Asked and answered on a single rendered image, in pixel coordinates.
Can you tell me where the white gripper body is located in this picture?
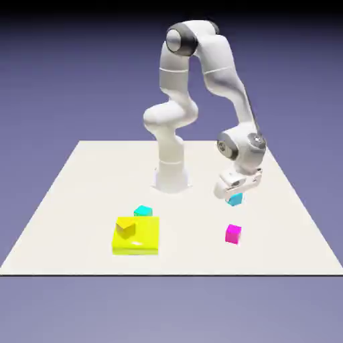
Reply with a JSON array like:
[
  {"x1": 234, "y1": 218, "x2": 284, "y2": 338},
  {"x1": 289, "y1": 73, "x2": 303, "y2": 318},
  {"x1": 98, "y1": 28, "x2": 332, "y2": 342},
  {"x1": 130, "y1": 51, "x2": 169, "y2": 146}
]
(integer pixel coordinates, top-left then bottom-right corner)
[{"x1": 213, "y1": 173, "x2": 263, "y2": 200}]

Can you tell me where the small cyan cube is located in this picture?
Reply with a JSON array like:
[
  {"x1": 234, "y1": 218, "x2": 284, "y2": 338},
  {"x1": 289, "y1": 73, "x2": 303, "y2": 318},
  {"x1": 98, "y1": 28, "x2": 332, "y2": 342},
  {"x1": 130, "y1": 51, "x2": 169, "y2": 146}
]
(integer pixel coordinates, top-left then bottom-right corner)
[{"x1": 225, "y1": 192, "x2": 244, "y2": 207}]

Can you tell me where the small magenta cube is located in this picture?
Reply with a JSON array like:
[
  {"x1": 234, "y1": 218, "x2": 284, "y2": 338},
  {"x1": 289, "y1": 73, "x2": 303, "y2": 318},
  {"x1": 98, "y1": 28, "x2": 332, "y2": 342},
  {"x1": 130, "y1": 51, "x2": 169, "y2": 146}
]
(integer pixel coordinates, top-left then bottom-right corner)
[{"x1": 224, "y1": 224, "x2": 243, "y2": 245}]

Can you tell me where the small teal cube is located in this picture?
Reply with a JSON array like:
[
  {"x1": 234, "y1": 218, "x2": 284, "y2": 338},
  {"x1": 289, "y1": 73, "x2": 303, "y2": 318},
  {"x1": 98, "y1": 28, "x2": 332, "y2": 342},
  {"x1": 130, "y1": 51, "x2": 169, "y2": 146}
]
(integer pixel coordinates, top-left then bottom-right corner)
[{"x1": 133, "y1": 205, "x2": 153, "y2": 217}]

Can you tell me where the small yellow cube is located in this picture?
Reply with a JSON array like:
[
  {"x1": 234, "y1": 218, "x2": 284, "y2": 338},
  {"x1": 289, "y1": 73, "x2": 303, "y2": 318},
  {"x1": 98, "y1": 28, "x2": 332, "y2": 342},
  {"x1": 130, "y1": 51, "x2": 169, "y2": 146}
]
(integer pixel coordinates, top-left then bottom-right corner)
[{"x1": 115, "y1": 217, "x2": 137, "y2": 240}]

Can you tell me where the large yellow box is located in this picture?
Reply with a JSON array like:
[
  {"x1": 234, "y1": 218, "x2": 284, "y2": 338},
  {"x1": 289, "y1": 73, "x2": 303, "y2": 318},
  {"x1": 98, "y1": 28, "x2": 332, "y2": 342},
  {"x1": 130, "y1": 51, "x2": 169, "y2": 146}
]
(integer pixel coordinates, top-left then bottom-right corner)
[{"x1": 111, "y1": 216, "x2": 161, "y2": 256}]

